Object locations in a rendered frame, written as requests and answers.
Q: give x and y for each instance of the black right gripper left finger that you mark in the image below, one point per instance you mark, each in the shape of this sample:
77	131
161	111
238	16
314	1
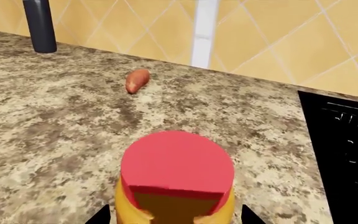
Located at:
102	216

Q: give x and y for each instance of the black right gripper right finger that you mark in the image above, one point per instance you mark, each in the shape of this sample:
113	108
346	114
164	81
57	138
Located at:
251	217

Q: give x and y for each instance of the red-lidded peanut butter jar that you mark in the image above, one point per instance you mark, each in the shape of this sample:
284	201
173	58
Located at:
176	168

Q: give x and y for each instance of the black glass cooktop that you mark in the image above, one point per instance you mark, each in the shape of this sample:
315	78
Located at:
343	149

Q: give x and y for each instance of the orange sweet potato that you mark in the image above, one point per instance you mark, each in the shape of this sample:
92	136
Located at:
136	81

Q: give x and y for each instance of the dark grey cylindrical bottle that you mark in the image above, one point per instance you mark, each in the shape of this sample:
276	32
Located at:
39	25

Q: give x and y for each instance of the white wall trim strip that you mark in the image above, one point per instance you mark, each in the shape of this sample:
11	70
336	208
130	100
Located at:
203	32

